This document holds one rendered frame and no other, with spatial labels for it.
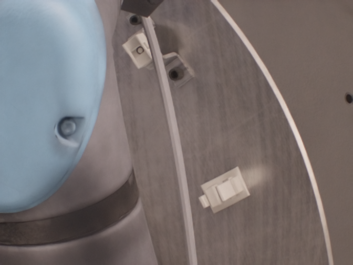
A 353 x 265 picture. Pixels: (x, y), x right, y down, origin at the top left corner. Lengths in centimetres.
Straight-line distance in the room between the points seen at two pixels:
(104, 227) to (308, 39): 32
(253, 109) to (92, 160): 33
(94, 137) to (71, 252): 4
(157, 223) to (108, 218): 35
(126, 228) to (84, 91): 7
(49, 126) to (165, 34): 37
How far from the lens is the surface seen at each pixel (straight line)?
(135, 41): 103
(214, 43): 103
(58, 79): 67
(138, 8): 95
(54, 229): 70
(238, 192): 103
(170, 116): 101
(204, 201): 104
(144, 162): 106
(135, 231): 73
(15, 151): 68
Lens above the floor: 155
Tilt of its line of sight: 10 degrees down
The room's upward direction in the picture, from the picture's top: 6 degrees counter-clockwise
